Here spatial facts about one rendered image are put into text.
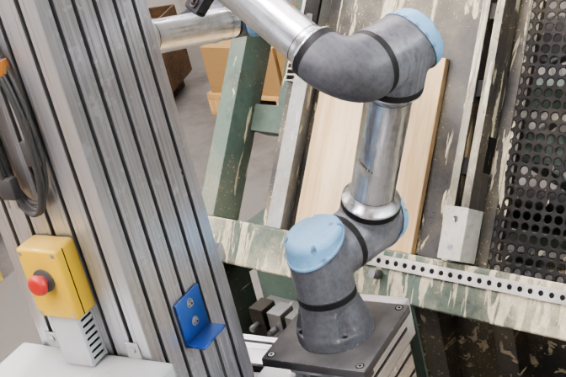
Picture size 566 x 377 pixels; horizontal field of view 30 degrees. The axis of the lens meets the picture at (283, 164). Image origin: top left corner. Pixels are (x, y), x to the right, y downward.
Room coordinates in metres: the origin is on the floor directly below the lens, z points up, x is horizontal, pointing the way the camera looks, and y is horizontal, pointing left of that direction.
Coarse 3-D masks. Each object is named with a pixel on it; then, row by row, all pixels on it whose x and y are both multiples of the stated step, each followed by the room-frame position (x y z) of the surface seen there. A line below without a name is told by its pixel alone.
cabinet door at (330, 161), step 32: (448, 64) 2.43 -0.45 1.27; (320, 96) 2.64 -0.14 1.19; (320, 128) 2.59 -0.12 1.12; (352, 128) 2.52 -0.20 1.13; (416, 128) 2.39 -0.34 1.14; (320, 160) 2.54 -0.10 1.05; (352, 160) 2.47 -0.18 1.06; (416, 160) 2.34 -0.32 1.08; (320, 192) 2.49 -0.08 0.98; (416, 192) 2.30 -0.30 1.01; (416, 224) 2.26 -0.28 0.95
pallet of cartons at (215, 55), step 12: (204, 48) 5.90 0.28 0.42; (216, 48) 5.83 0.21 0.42; (228, 48) 5.77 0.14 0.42; (204, 60) 5.91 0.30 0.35; (216, 60) 5.85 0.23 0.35; (276, 60) 5.57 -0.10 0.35; (216, 72) 5.86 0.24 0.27; (276, 72) 5.56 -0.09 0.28; (216, 84) 5.88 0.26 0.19; (264, 84) 5.63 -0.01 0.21; (276, 84) 5.58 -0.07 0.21; (216, 96) 5.88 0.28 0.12; (264, 96) 5.64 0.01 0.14; (276, 96) 5.59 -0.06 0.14; (216, 108) 5.89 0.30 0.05
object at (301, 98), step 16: (320, 16) 2.74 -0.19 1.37; (304, 96) 2.65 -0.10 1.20; (288, 112) 2.66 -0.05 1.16; (304, 112) 2.64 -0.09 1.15; (288, 128) 2.64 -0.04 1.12; (304, 128) 2.63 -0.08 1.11; (288, 144) 2.61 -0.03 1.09; (304, 144) 2.62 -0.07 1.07; (288, 160) 2.59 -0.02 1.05; (288, 176) 2.56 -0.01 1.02; (288, 192) 2.54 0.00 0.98; (272, 208) 2.55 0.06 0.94; (288, 208) 2.53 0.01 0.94; (272, 224) 2.52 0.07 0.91; (288, 224) 2.52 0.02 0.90
